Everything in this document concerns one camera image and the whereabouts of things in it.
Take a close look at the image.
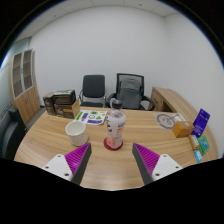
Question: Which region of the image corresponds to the orange box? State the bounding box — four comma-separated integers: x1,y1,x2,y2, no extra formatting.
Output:
171,120,196,139

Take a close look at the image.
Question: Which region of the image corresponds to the small light blue packet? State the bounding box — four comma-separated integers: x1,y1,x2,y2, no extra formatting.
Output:
193,149,204,164

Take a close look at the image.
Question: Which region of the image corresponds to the small tan box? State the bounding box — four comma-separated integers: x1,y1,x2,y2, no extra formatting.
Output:
187,133,201,151

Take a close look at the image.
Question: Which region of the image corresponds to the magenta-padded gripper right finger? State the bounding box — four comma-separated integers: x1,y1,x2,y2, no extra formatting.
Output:
131,142,184,186

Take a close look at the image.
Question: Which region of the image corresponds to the purple box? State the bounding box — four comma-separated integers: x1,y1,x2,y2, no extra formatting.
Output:
191,107,212,139

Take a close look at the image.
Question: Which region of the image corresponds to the dark brown box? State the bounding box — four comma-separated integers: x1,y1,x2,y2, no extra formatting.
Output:
42,91,57,116

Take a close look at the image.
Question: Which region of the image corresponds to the wooden side desk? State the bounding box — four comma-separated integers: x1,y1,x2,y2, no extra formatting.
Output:
149,86,201,118

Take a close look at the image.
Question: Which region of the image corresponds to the brown cardboard box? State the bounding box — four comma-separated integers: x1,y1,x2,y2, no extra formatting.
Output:
53,99,82,120

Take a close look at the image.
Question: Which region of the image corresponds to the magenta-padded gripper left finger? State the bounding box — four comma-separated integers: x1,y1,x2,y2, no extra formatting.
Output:
41,142,93,186

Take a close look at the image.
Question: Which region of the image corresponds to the white cup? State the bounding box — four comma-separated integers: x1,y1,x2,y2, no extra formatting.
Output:
64,119,90,148

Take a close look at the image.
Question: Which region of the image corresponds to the black mesh-back office chair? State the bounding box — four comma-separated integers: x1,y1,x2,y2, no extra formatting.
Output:
105,72,157,112

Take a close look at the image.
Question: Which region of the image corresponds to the printed sticker sheet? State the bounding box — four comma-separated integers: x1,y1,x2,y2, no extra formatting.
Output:
73,109,109,127

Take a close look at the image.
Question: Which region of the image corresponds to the black sofa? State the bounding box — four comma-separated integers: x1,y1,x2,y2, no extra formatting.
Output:
0,106,28,161

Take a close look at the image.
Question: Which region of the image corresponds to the clear black-capped drink bottle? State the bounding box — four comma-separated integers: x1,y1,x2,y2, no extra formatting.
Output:
105,98,128,150

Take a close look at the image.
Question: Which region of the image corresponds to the wooden shelf cabinet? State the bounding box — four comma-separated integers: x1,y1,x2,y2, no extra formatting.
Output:
8,48,41,125

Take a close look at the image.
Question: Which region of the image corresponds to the black box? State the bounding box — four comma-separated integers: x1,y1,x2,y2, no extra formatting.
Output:
52,88,77,106

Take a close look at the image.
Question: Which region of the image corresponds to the flat round red coaster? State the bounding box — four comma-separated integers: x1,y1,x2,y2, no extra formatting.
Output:
102,136,125,152

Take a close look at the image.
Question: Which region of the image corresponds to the green card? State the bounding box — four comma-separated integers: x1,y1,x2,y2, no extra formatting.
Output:
197,134,211,157

